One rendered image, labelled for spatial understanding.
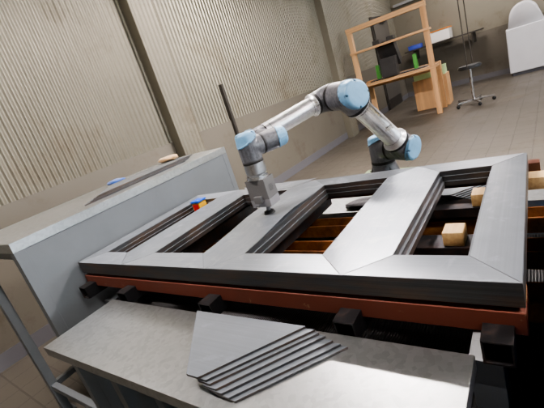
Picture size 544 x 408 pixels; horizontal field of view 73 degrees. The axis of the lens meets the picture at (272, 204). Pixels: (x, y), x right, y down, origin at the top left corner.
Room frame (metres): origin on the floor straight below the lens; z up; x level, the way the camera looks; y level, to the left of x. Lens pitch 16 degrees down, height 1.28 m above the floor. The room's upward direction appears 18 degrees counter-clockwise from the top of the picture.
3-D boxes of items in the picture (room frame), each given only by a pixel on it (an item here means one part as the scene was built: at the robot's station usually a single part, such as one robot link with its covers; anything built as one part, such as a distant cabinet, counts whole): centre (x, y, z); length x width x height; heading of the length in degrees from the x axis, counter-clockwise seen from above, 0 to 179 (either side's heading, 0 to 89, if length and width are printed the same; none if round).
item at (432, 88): (7.49, -3.28, 0.97); 1.47 x 1.31 x 1.93; 49
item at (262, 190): (1.29, 0.03, 0.97); 0.10 x 0.09 x 0.16; 142
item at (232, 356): (0.70, 0.17, 0.77); 0.45 x 0.20 x 0.04; 51
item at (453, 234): (0.87, -0.43, 0.79); 0.06 x 0.05 x 0.04; 141
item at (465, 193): (1.33, -0.72, 0.70); 0.39 x 0.12 x 0.04; 51
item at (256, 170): (1.30, 0.02, 1.05); 0.08 x 0.08 x 0.05
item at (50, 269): (1.89, 0.60, 0.50); 1.30 x 0.04 x 1.01; 141
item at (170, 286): (1.04, 0.22, 0.78); 1.56 x 0.09 x 0.06; 51
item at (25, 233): (2.07, 0.82, 1.03); 1.30 x 0.60 x 0.04; 141
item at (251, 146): (1.30, 0.01, 1.13); 0.09 x 0.08 x 0.11; 117
